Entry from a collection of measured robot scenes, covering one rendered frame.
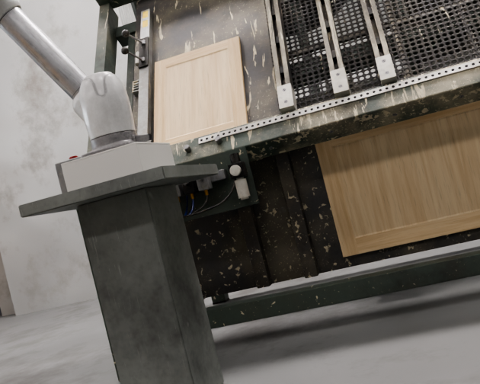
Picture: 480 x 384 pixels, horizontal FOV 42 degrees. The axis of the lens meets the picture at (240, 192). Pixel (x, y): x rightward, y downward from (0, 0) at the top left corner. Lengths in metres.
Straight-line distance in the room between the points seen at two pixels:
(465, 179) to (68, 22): 4.85
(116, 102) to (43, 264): 4.91
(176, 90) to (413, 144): 1.10
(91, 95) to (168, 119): 0.83
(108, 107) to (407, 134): 1.29
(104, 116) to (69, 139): 4.55
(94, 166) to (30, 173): 4.87
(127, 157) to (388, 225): 1.26
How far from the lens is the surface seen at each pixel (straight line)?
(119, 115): 2.11
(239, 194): 2.54
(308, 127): 2.55
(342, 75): 2.65
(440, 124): 2.78
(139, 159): 1.98
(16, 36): 2.45
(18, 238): 7.04
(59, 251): 6.79
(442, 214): 2.79
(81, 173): 2.08
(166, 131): 2.86
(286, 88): 2.68
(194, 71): 3.03
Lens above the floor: 0.59
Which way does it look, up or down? 1 degrees up
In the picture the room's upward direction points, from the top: 14 degrees counter-clockwise
